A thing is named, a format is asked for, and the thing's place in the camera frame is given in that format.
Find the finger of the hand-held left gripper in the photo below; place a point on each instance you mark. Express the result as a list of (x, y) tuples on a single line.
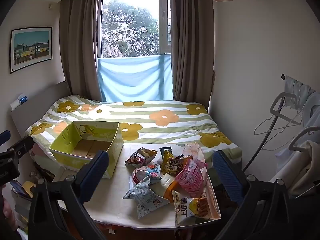
[(20, 146), (5, 137)]

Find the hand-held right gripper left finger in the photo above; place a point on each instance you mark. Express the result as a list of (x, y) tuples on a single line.
[(97, 172)]

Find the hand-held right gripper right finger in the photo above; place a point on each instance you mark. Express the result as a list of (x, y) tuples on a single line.
[(225, 172)]

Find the pink snack packet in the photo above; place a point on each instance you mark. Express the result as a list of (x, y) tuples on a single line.
[(192, 178)]

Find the yellow-green cardboard box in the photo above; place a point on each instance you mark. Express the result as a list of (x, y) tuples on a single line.
[(87, 135)]

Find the brown and yellow snack packet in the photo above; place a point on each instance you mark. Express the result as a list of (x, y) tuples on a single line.
[(141, 156)]

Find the white and yellow chips packet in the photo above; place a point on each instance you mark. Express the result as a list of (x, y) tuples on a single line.
[(190, 206)]

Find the light blue snack bag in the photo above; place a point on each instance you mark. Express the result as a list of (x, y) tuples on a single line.
[(147, 173)]

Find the yellow black-print snack packet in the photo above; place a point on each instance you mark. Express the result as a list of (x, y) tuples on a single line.
[(175, 167)]

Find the light blue white snack packet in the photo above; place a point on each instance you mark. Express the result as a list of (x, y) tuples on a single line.
[(146, 197)]

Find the cream and orange snack packet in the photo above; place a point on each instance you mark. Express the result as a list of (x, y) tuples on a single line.
[(172, 188)]

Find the dark green snack packet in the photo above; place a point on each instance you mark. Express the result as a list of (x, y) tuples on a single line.
[(165, 151)]

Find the person's left hand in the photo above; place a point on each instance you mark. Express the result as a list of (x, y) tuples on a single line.
[(8, 212)]

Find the yellow plastic item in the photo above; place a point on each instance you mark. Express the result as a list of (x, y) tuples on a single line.
[(28, 188)]

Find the white and blue tube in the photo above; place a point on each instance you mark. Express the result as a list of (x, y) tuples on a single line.
[(19, 102)]

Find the grey bed headboard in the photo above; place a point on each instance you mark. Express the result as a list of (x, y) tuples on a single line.
[(37, 105)]

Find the floral striped blanket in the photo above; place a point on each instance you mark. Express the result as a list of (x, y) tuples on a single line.
[(155, 120)]

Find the cream garment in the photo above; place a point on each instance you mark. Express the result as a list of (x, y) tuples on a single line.
[(305, 170)]

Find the white plastic hanger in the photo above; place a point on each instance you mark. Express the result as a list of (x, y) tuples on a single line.
[(280, 100)]

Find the framed picture of houses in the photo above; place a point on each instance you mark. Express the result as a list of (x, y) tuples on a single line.
[(31, 48)]

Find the light blue cloth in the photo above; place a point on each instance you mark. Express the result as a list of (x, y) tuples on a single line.
[(135, 80)]

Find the grey hanging garment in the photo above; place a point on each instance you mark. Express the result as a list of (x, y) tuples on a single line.
[(298, 93)]

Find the brown curtain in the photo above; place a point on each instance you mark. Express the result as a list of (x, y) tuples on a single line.
[(192, 55), (80, 50)]

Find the window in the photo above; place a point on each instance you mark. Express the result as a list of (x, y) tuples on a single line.
[(130, 25)]

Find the black clothes rail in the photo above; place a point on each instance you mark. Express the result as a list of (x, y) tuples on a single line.
[(285, 76)]

